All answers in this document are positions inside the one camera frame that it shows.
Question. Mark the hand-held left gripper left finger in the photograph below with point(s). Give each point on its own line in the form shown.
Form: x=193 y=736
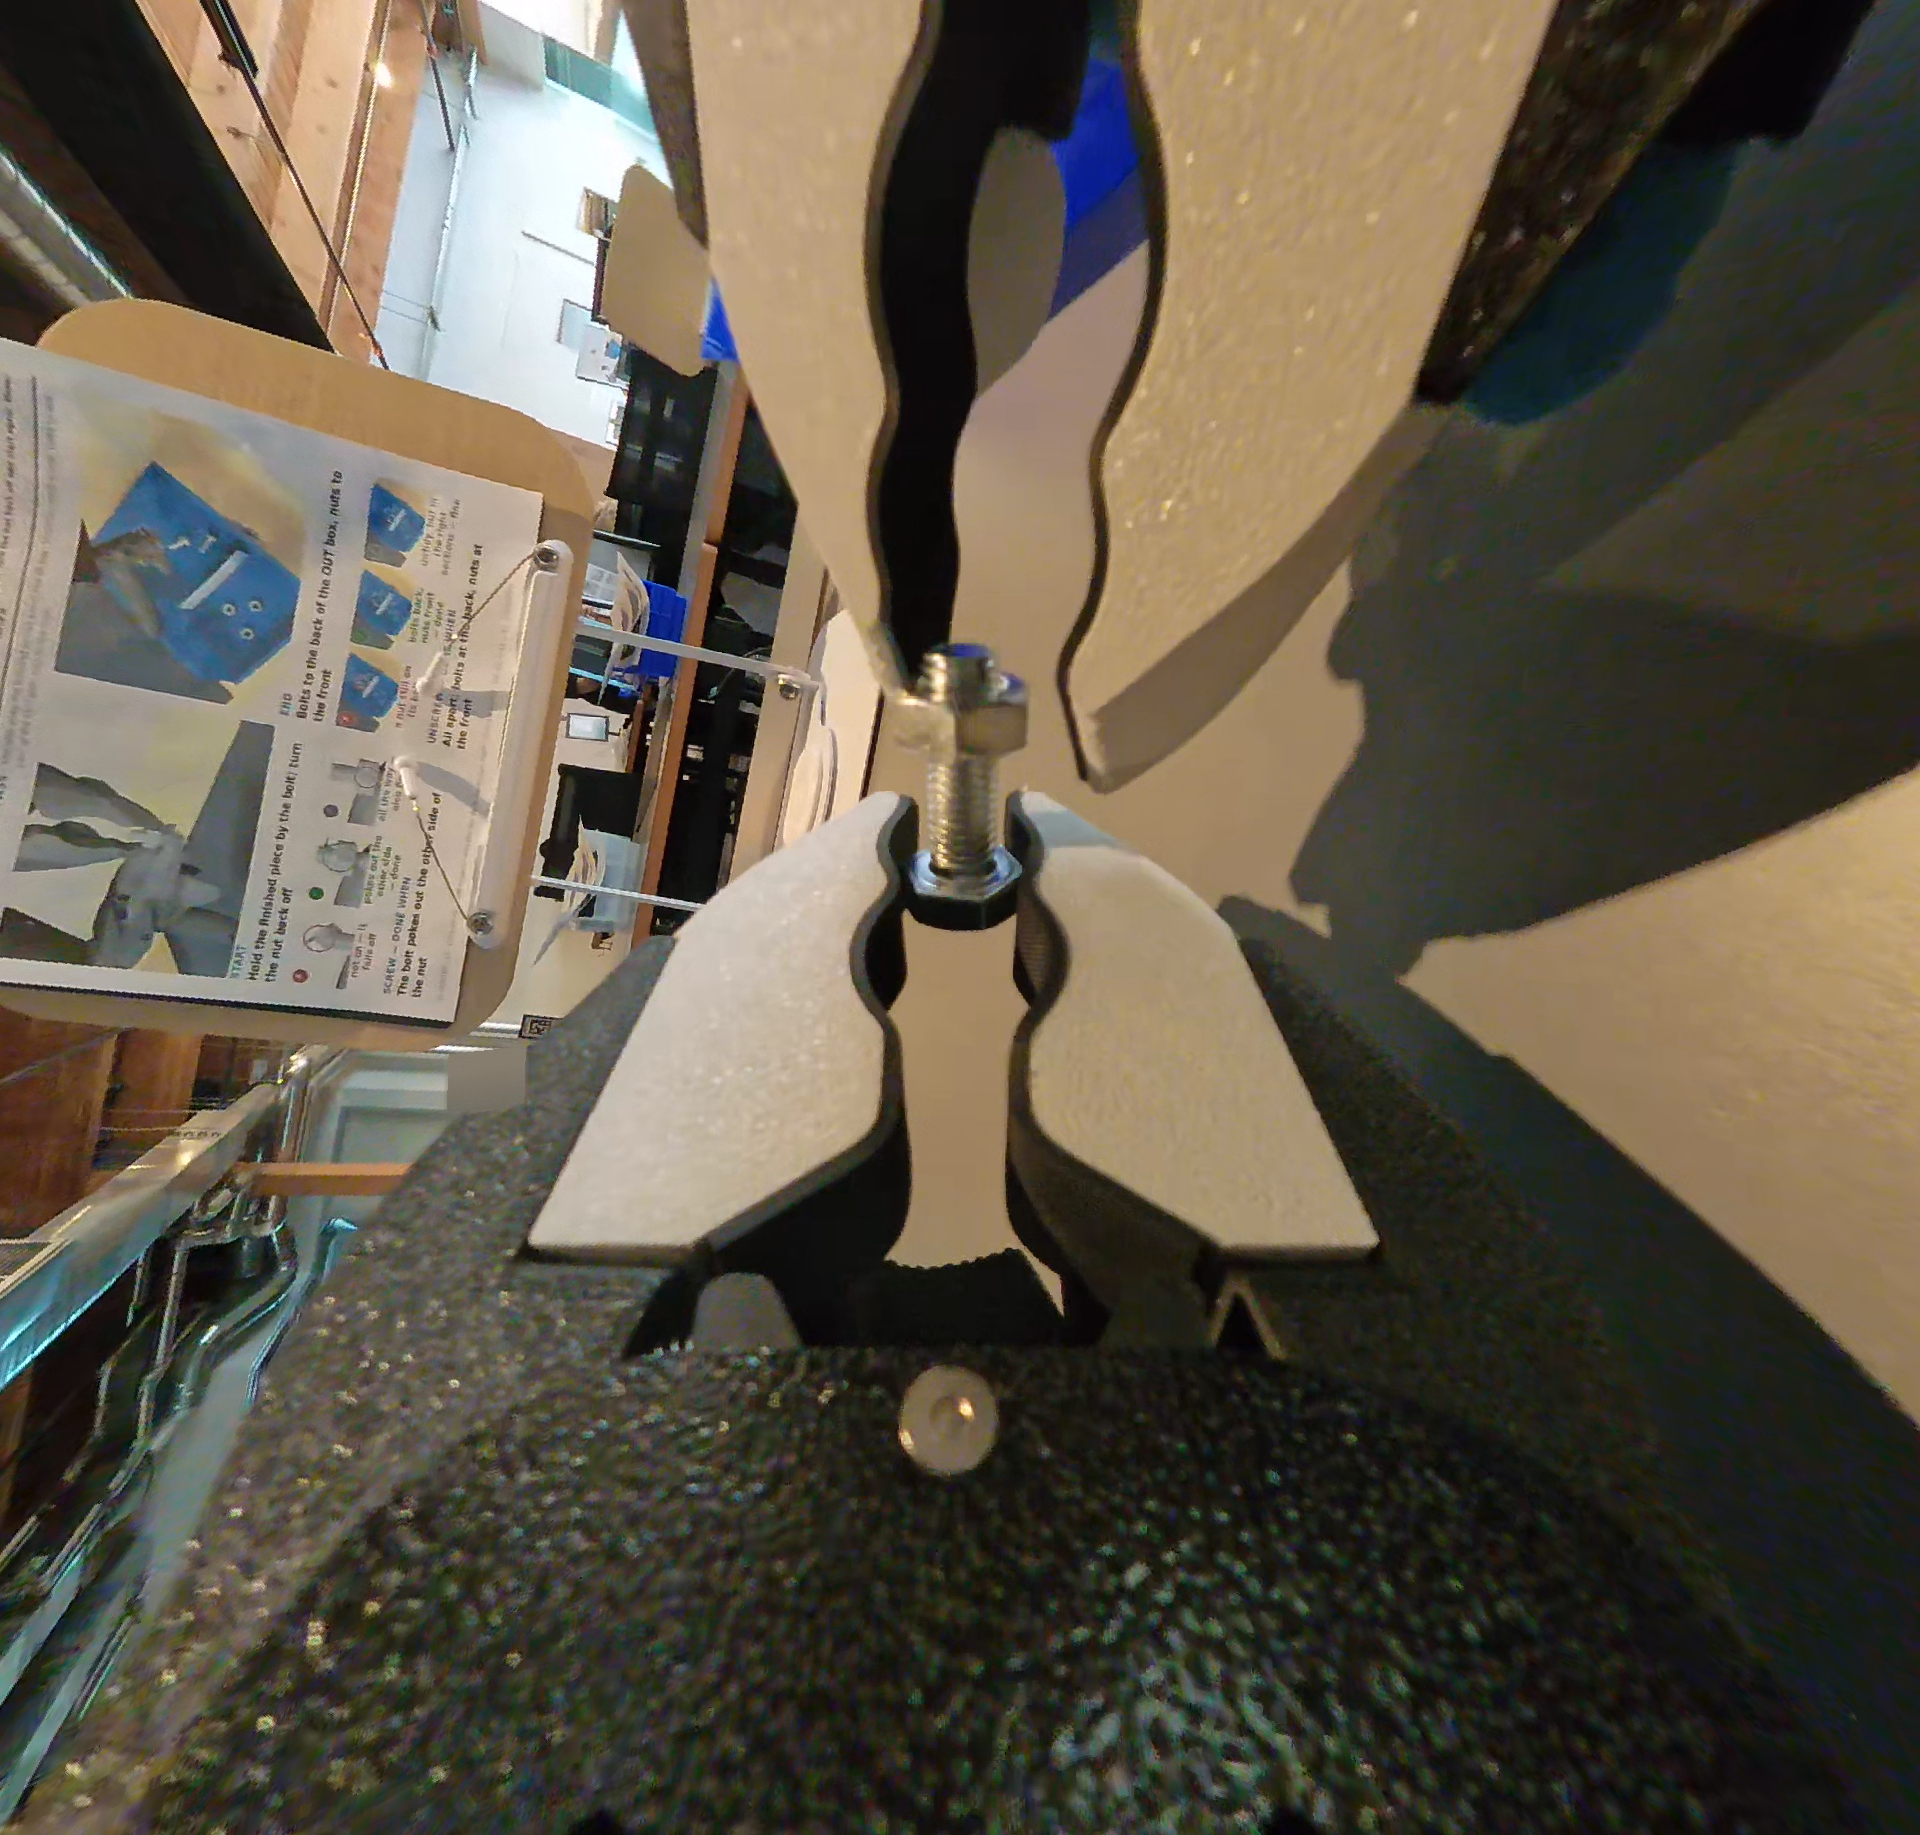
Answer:
x=717 y=1086

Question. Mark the rounded wooden stand board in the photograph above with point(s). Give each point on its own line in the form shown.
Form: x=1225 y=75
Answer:
x=661 y=274

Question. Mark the steel hex nut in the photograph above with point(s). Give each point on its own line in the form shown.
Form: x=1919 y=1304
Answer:
x=974 y=728

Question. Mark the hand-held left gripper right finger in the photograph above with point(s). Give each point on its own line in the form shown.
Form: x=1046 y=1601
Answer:
x=1185 y=1098

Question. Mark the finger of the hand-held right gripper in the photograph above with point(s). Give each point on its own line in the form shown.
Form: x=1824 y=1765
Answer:
x=795 y=214
x=1305 y=289

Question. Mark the wooden document stand white base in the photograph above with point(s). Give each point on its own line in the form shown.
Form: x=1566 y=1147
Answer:
x=450 y=428

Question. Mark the steel hex bolt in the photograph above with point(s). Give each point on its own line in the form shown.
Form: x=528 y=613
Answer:
x=966 y=812

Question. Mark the person's right hand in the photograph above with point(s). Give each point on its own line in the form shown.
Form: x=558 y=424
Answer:
x=1622 y=289

